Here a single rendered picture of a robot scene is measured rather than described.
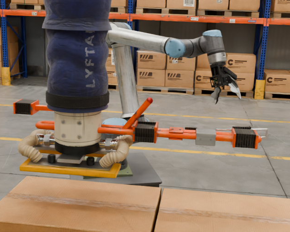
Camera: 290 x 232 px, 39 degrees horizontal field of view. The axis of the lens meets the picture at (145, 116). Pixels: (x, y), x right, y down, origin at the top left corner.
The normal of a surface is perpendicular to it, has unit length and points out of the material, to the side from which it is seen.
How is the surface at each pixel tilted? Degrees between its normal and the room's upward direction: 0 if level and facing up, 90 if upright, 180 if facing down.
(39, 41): 90
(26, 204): 0
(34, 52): 90
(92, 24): 69
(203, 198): 0
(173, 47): 89
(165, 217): 0
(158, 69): 90
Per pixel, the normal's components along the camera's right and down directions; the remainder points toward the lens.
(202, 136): -0.11, 0.24
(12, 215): 0.04, -0.97
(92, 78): 0.68, -0.06
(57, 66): -0.47, -0.02
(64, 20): -0.22, 0.04
